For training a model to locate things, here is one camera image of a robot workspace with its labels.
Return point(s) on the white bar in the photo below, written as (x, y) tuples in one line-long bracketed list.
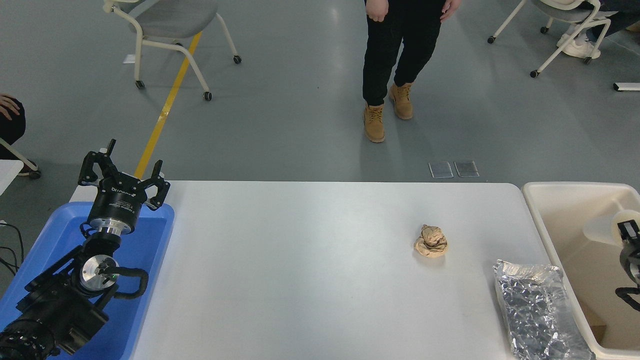
[(626, 86)]

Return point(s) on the person's left hand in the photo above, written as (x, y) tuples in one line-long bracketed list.
[(451, 7)]

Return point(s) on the small white table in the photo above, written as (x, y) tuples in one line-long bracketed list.
[(7, 175)]

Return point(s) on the person's hand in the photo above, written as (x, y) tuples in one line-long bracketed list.
[(9, 106)]

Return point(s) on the person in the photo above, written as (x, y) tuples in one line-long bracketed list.
[(577, 49), (10, 127), (400, 45)]

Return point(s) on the white paper cup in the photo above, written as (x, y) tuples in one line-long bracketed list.
[(600, 230)]

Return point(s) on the large pale plastic bin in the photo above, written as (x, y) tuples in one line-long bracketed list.
[(560, 210)]

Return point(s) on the white chair leg with caster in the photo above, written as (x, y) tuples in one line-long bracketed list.
[(33, 174)]

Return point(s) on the grey floor plate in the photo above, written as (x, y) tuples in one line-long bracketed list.
[(466, 168), (441, 170)]

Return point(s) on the blue plastic tray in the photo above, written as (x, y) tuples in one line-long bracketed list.
[(145, 250)]

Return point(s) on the grey white wheeled chair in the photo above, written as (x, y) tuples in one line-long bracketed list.
[(170, 17), (565, 11)]

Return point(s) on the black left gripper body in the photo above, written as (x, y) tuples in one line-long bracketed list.
[(117, 202)]

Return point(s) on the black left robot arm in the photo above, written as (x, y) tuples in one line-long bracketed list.
[(55, 300)]

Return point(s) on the crumpled tan paper ball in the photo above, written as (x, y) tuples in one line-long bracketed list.
[(432, 242)]

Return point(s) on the person's right hand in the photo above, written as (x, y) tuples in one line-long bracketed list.
[(377, 10)]

